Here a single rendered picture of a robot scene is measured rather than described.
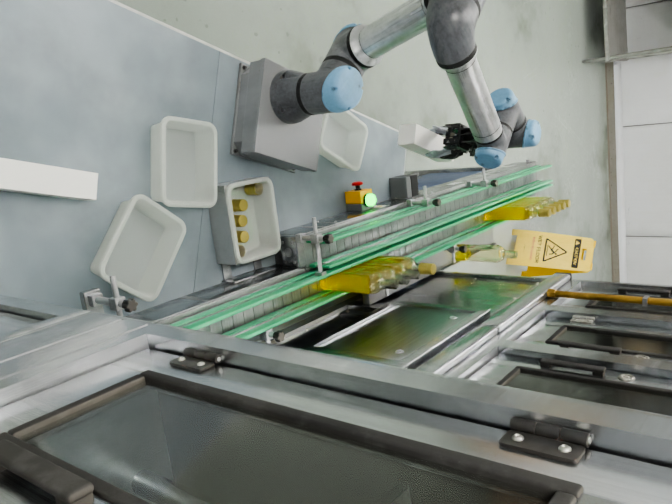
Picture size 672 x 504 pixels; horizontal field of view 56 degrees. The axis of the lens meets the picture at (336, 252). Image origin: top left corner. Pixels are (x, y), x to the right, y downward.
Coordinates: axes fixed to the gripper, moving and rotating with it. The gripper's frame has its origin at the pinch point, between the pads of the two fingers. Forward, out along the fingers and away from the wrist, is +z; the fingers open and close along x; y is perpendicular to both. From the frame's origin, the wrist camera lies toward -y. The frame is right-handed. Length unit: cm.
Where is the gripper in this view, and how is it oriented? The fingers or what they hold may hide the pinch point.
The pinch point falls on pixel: (430, 143)
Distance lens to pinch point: 204.8
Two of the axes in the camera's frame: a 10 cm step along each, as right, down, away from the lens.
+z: -7.7, -0.4, 6.4
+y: -6.3, -1.1, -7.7
